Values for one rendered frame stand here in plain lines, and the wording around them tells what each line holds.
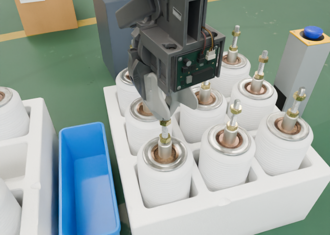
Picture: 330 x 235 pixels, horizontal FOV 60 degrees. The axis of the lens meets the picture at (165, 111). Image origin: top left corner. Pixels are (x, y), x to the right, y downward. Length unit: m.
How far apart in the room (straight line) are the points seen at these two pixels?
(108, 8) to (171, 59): 0.65
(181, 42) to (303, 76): 0.53
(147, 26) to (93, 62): 0.89
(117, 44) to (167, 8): 0.69
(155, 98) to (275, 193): 0.31
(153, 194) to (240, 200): 0.15
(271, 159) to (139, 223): 0.27
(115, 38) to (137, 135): 0.48
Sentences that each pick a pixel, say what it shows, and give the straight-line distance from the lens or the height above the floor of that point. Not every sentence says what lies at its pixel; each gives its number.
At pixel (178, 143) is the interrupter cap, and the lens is 0.50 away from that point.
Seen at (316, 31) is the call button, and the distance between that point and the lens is 0.75.
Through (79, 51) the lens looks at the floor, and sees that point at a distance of 1.30.
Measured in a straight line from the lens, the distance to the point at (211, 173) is 0.53.
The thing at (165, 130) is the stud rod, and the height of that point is 0.31.
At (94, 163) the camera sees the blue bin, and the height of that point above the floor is 0.00.
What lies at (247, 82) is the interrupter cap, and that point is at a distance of 0.66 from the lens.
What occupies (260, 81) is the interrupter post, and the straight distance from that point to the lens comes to 0.62.
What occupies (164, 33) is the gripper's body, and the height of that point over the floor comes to 0.49.
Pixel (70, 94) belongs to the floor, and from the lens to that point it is 1.06.
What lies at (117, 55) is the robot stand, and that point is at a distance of 1.00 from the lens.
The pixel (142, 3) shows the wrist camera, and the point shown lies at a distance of 0.33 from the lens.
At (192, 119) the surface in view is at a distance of 0.58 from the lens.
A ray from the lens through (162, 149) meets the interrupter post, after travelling 0.46.
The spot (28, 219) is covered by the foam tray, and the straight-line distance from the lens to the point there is 0.55.
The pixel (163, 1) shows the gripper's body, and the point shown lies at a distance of 0.31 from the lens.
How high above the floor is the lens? 0.63
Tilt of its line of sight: 42 degrees down
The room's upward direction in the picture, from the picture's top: straight up
